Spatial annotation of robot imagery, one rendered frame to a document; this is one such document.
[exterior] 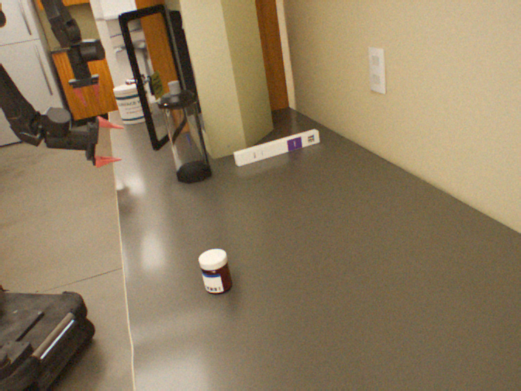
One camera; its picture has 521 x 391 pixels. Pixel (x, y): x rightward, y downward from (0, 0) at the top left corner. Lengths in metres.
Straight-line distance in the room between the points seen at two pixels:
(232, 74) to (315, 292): 0.79
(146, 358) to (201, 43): 0.89
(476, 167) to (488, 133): 0.08
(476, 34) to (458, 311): 0.51
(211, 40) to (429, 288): 0.90
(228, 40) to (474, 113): 0.71
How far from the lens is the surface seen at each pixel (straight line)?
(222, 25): 1.37
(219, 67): 1.38
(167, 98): 1.24
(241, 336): 0.73
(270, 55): 1.81
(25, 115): 1.41
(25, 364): 2.07
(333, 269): 0.84
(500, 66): 0.94
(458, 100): 1.04
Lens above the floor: 1.43
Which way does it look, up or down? 25 degrees down
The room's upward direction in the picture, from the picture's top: 10 degrees counter-clockwise
